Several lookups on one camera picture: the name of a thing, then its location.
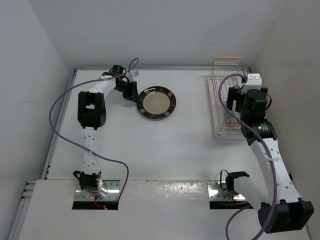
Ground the metal wire dish rack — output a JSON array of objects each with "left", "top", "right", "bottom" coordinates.
[{"left": 211, "top": 55, "right": 247, "bottom": 137}]

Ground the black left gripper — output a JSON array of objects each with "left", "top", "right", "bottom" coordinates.
[{"left": 114, "top": 80, "right": 141, "bottom": 104}]

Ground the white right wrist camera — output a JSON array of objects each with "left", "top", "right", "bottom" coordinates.
[{"left": 241, "top": 73, "right": 262, "bottom": 95}]

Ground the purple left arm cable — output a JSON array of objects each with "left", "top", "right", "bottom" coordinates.
[{"left": 48, "top": 57, "right": 140, "bottom": 201}]

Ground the white drain tray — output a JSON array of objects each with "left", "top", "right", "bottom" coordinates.
[{"left": 206, "top": 71, "right": 243, "bottom": 140}]

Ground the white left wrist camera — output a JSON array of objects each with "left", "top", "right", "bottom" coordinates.
[{"left": 125, "top": 70, "right": 139, "bottom": 83}]

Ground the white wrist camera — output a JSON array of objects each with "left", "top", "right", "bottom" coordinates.
[
  {"left": 241, "top": 73, "right": 262, "bottom": 95},
  {"left": 125, "top": 70, "right": 139, "bottom": 83}
]

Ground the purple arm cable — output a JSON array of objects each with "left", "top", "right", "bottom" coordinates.
[
  {"left": 218, "top": 73, "right": 278, "bottom": 240},
  {"left": 48, "top": 57, "right": 140, "bottom": 201}
]

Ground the blue floral plate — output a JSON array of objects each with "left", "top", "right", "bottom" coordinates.
[{"left": 224, "top": 111, "right": 241, "bottom": 129}]

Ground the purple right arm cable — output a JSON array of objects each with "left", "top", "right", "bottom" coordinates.
[{"left": 218, "top": 73, "right": 278, "bottom": 240}]

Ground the brown rimmed plate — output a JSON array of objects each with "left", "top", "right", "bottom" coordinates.
[{"left": 136, "top": 86, "right": 177, "bottom": 121}]

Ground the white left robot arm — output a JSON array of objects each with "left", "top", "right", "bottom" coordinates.
[{"left": 73, "top": 65, "right": 140, "bottom": 199}]

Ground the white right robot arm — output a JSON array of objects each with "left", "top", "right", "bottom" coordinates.
[{"left": 221, "top": 86, "right": 314, "bottom": 234}]

